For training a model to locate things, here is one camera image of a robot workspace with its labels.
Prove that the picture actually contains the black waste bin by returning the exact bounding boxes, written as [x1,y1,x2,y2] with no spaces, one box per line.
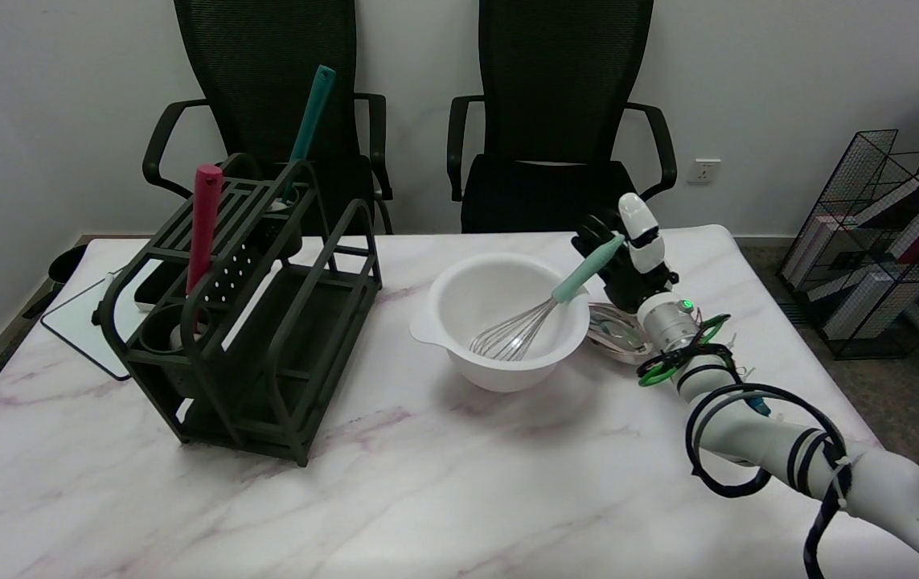
[47,244,89,287]

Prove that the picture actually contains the red utensil handle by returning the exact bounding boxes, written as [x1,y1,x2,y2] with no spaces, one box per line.
[186,164,224,297]

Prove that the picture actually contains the whisk with mint handle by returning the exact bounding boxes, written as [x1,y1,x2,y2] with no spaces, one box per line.
[469,233,626,363]

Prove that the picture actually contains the dark green dish rack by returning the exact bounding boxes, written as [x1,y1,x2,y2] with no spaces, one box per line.
[92,153,384,468]

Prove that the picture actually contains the black mesh office chair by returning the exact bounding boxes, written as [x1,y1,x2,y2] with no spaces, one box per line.
[142,0,394,236]
[447,0,679,235]

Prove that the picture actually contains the white mixing bowl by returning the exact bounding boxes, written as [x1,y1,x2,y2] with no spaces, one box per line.
[409,253,592,394]

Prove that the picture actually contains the shiny metal scoop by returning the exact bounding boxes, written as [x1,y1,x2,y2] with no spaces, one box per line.
[588,302,658,365]

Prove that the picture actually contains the teal utensil handle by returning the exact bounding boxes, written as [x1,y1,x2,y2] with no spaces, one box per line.
[281,65,337,203]

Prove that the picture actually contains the black wire file rack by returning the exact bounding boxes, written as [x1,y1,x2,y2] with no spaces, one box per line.
[777,129,919,361]

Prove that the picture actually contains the white board with black frame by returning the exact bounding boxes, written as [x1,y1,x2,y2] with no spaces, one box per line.
[40,269,148,382]

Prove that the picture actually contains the green robot cable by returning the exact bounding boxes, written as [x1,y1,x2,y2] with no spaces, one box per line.
[637,314,730,389]

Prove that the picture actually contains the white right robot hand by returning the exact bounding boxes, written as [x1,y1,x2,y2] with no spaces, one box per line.
[571,192,679,315]

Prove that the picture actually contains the white books stack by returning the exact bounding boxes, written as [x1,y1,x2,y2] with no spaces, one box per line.
[821,269,898,340]

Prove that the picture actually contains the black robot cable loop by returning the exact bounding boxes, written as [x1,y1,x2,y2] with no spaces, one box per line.
[684,384,851,500]

